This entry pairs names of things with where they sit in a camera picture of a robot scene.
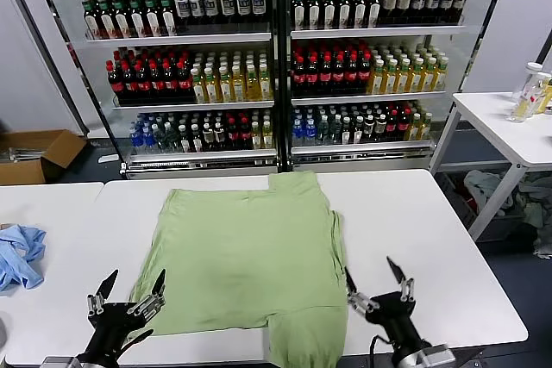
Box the clear bottle red label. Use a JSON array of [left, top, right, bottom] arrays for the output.
[[528, 74, 551, 115]]

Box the white grey crumpled cloth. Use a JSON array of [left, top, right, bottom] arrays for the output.
[[532, 229, 552, 259]]

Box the grey green crumpled garment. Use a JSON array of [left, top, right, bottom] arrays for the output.
[[463, 169, 517, 218]]

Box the metal tubes bundle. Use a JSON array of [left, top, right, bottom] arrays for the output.
[[0, 147, 44, 165]]

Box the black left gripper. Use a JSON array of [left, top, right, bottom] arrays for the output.
[[84, 268, 167, 361]]

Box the glass door beverage cooler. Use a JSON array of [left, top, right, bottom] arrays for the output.
[[279, 0, 514, 173], [25, 0, 281, 182]]

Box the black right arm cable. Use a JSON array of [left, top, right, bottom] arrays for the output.
[[368, 333, 396, 368]]

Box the black mesh laundry basket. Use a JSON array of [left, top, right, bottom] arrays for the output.
[[435, 171, 540, 243]]

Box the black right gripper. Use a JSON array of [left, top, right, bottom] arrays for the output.
[[343, 255, 433, 359]]

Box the white side table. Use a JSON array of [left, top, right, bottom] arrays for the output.
[[429, 91, 552, 242]]

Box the red crumpled cloth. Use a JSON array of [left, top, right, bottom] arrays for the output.
[[456, 186, 480, 212]]

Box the light blue crumpled garment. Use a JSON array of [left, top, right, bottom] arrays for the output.
[[0, 223, 47, 296]]

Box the brown cardboard box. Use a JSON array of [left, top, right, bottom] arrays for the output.
[[0, 128, 87, 186]]

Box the light green t-shirt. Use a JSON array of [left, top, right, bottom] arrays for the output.
[[129, 171, 350, 368]]

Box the clear bottle yellow liquid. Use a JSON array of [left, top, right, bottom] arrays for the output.
[[510, 62, 543, 123]]

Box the teal crumpled garment pile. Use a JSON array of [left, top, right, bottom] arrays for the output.
[[515, 172, 552, 229]]

